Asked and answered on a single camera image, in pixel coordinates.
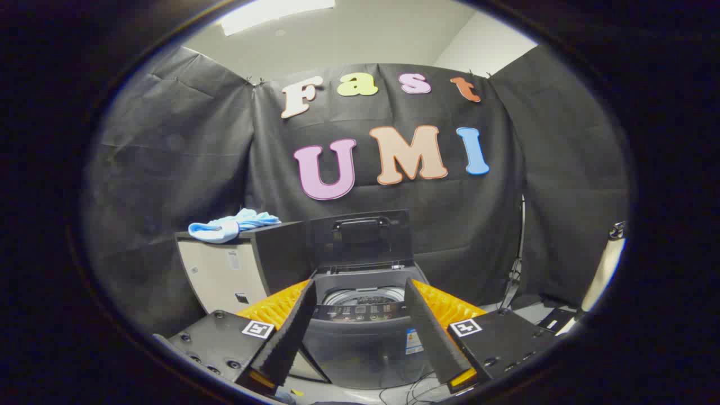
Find black stand pole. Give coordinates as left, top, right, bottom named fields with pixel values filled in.
left=499, top=194, right=527, bottom=313

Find white cylinder with metal clamp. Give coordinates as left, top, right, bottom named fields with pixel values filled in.
left=579, top=222, right=627, bottom=313

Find dark washing machine lid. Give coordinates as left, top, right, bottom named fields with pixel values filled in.
left=309, top=210, right=414, bottom=273

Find black floor cables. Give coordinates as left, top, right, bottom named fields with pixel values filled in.
left=378, top=370, right=452, bottom=403

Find black backdrop cloth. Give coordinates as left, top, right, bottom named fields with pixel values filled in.
left=84, top=45, right=631, bottom=338

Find light blue shirt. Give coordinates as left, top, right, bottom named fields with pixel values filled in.
left=188, top=208, right=282, bottom=244

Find grey washing machine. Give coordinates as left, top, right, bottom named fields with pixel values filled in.
left=301, top=264, right=445, bottom=390

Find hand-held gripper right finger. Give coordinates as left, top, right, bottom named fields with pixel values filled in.
left=404, top=277, right=563, bottom=394

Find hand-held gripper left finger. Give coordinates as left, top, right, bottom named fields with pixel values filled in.
left=152, top=280, right=317, bottom=397

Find black box with white label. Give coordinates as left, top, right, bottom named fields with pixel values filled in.
left=537, top=307, right=578, bottom=334

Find white cabinet with dark top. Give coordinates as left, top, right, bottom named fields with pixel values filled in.
left=174, top=220, right=331, bottom=384

